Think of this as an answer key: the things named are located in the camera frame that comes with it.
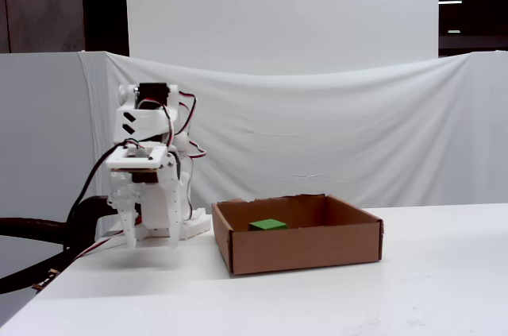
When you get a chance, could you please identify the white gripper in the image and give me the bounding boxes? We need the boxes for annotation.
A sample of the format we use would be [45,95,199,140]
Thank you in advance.
[106,150,187,249]

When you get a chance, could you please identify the green cube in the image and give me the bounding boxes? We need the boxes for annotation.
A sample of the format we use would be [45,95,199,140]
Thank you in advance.
[248,218,288,233]

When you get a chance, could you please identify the brown cardboard box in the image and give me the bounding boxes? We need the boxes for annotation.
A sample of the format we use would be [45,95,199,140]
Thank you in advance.
[211,192,385,276]

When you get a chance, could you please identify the grey partition panel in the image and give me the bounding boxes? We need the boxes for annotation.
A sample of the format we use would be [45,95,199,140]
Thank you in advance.
[0,52,100,277]

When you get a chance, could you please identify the white draped cloth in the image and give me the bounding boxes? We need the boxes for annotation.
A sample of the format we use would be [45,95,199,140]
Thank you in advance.
[77,49,508,210]

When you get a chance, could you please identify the white backdrop panel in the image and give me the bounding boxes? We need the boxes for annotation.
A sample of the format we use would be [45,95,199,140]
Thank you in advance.
[123,0,441,75]

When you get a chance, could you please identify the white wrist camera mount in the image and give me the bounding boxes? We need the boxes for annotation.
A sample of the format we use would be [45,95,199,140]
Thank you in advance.
[103,144,176,173]

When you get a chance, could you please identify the thin black camera cable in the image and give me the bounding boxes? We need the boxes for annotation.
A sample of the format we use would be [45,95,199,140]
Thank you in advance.
[66,137,138,234]

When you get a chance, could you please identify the red white base cable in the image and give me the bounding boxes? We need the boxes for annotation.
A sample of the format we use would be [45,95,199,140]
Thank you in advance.
[72,230,129,262]

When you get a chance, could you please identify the red black arm servo cable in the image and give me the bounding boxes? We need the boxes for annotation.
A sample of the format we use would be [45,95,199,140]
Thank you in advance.
[160,91,208,163]

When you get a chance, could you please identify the thick black hose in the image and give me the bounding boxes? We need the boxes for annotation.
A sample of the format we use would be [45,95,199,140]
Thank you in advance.
[0,195,120,295]

